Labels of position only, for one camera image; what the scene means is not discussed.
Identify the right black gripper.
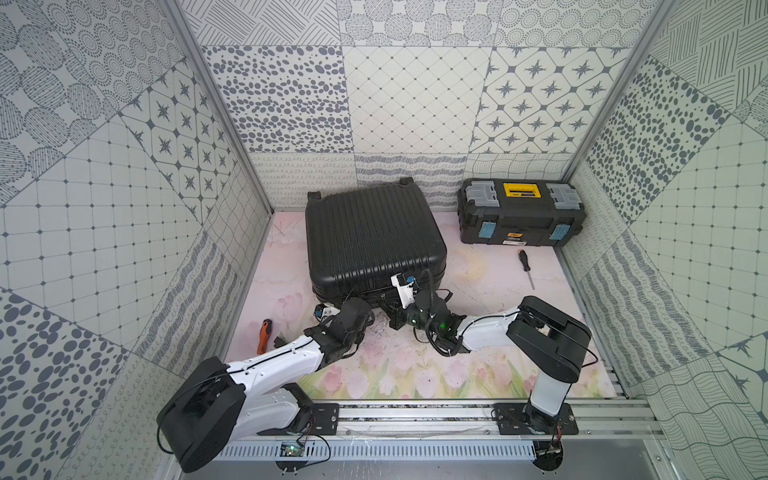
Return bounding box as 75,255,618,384
376,296,438,338

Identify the black ribbed hard-shell suitcase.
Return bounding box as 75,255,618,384
305,177,447,307

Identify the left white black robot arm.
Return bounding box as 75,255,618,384
157,298,375,473

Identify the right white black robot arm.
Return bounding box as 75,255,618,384
380,291,592,433

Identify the pink floral table mat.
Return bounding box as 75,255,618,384
225,212,584,399

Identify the black toolbox yellow label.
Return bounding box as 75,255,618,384
457,178,587,247

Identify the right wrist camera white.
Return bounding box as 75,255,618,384
390,273,416,309

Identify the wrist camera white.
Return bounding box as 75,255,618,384
390,273,416,309
313,303,340,322

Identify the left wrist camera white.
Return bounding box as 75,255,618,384
313,303,340,322

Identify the orange handled utility knife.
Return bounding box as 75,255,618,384
257,319,273,355

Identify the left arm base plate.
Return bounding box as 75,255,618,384
257,403,340,436

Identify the black handled screwdriver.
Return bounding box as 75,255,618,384
518,249,535,289

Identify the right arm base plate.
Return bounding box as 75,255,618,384
491,402,579,436

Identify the aluminium mounting rail frame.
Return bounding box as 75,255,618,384
215,399,664,471

